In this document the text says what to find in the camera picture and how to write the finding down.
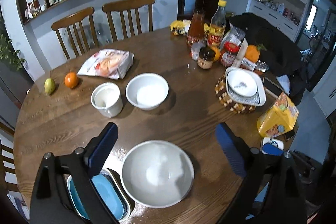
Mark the black jacket on chair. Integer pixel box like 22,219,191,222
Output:
228,12,307,105

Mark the brown sauce jar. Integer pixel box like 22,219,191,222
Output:
198,47,216,69

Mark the yellow cap vinegar bottle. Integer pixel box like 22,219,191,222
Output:
207,0,227,48

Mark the orange tangerine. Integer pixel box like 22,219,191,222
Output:
64,72,79,89

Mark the wooden chair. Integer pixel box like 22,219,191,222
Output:
51,7,100,60
0,121,21,195
102,0,155,42

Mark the small white round plate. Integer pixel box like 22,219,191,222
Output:
227,69,257,97

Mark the green pear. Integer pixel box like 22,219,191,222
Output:
44,78,56,95

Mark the wooden bead trivet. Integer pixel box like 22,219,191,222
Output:
214,74,256,114

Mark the small white lid jar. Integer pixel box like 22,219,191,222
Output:
190,42,206,61

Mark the snack bag with red print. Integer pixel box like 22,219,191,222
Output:
77,49,134,80

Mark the medium white bowl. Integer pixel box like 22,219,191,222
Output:
125,73,169,111

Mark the wooden chair back right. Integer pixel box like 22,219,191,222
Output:
102,0,155,42

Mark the smartphone on table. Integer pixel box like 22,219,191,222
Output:
262,77,284,99

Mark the white ceramic pot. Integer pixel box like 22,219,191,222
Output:
91,83,123,118

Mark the white blue small device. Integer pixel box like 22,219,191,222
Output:
261,137,284,156

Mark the wooden chair left side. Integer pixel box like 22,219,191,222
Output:
0,121,21,195

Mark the yellow carton box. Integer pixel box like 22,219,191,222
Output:
257,92,299,138

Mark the wooden chair back left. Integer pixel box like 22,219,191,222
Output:
51,7,100,60

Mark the green trailing houseplant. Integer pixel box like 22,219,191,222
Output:
1,14,26,71

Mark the large white bowl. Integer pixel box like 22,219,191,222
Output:
121,140,195,209

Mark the square blue patterned plate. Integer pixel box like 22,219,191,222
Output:
225,67,266,107

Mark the orange fruit with leaf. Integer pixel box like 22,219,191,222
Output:
244,44,266,63

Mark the red lid chili jar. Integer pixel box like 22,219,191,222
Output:
219,41,240,67

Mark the yellow snack packet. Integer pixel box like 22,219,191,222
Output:
170,19,191,36

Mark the blue oval dish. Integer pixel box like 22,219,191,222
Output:
67,168,131,221

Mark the red sauce bottle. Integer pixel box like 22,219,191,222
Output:
186,10,205,48

